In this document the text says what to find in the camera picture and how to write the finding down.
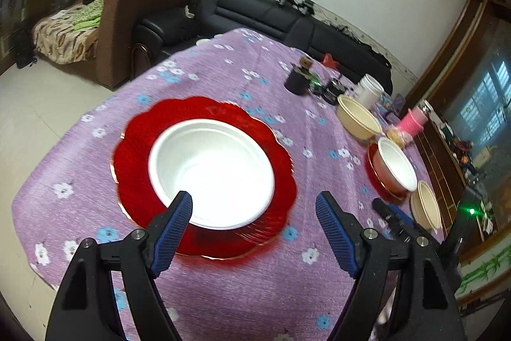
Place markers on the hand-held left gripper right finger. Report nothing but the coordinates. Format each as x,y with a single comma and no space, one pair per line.
337,233

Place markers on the green circuit board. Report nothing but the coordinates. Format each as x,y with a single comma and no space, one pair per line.
314,82

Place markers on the black floor bag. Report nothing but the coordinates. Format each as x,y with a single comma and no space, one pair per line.
24,51

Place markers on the pink sleeved bottle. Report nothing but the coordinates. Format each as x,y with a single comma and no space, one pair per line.
413,123

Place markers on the wooden door frame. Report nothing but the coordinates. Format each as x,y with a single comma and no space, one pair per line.
459,33

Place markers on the wooden sideboard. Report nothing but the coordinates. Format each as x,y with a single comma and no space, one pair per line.
441,165

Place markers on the black leather sofa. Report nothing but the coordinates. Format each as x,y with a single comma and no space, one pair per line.
247,11

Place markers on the brown armchair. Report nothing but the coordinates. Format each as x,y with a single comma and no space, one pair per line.
131,5

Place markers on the large red scalloped plate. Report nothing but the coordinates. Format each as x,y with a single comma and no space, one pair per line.
131,149

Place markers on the patterned brown blanket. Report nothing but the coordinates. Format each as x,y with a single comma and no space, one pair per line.
60,39

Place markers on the white plastic jar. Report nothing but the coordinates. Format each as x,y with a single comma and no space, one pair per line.
369,91

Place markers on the purple floral tablecloth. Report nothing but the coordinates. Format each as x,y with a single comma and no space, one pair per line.
259,289

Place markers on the clear bag of bread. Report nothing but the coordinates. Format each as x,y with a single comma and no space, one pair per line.
399,137

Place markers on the green cloth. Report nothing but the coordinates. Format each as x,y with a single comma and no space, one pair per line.
90,15

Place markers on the white foam bowl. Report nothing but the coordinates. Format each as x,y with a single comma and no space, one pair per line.
211,165
393,163

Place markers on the black electronic device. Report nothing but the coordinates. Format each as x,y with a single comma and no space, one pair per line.
333,91

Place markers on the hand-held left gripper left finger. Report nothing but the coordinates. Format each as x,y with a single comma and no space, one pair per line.
171,233

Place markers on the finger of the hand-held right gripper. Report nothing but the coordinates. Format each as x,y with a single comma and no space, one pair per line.
404,220
385,213

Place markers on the black cylinder container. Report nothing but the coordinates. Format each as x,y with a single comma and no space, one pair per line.
296,83

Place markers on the red plastic item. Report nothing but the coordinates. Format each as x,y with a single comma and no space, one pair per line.
330,61

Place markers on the small red gold-rimmed plate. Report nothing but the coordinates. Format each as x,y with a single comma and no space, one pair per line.
376,183

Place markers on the beige plastic bowl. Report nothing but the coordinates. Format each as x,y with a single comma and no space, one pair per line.
359,121
425,205

